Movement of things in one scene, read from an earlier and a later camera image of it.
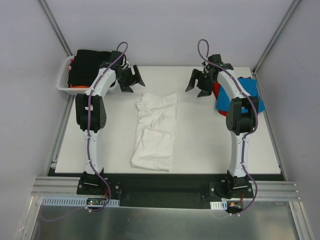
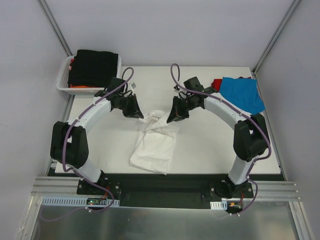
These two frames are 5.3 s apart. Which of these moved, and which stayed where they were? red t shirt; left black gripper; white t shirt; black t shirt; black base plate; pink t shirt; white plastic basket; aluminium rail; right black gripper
Moved: white t shirt; right black gripper; left black gripper
Stayed: white plastic basket; black base plate; red t shirt; aluminium rail; black t shirt; pink t shirt
